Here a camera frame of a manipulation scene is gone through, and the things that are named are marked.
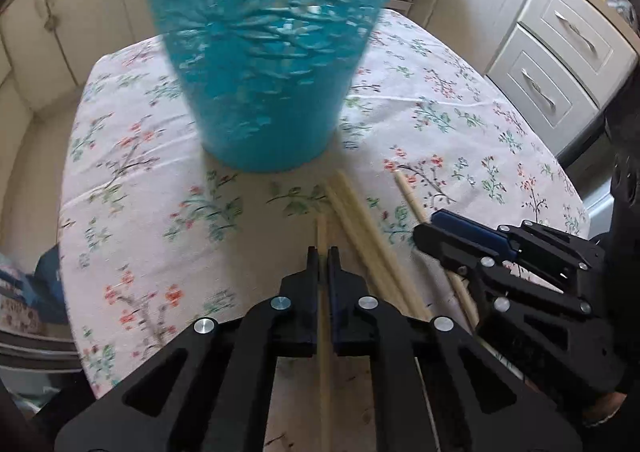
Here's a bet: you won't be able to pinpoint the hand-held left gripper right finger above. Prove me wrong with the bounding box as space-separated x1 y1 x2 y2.
328 246 584 452

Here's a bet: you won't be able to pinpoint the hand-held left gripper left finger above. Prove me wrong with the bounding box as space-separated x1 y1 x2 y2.
54 246 320 452

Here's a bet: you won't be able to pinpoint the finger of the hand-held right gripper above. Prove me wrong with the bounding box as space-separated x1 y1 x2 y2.
414 223 627 394
430 209 607 291

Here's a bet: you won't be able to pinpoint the pale wooden chopstick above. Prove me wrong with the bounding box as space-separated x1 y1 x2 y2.
334 170 435 323
393 170 482 333
324 183 413 315
316 214 335 452

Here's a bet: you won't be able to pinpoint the teal perforated plastic basket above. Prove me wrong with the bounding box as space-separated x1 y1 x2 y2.
133 0 417 176

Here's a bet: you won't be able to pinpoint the person's right hand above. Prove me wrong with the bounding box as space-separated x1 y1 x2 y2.
582 391 629 428

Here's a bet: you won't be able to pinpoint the cream three-drawer cabinet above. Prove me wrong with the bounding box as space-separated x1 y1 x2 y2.
486 0 640 154

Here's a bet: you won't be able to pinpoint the floral tablecloth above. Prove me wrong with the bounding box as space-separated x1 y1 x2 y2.
56 7 594 452

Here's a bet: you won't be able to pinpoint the dark blue cloth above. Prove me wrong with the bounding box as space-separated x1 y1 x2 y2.
30 243 69 326

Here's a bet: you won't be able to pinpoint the cream lower kitchen cabinets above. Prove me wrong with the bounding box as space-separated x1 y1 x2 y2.
0 0 167 114

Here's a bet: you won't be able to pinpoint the metal sliding door frame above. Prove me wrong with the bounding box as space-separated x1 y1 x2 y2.
0 328 84 374

